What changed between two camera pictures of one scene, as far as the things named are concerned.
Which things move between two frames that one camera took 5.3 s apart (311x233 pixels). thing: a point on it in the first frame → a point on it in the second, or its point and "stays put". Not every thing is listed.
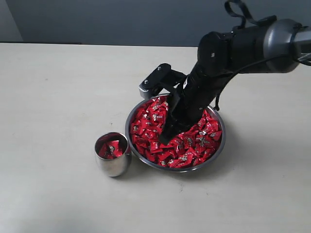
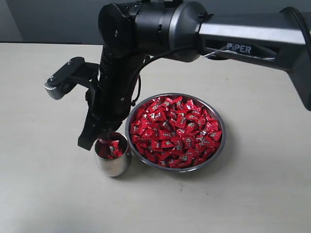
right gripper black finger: (180, 131) → (108, 132)
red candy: (110, 149) stays put
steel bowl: (196, 146) stays put
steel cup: (113, 154) stays put
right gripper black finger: (170, 129) → (91, 132)
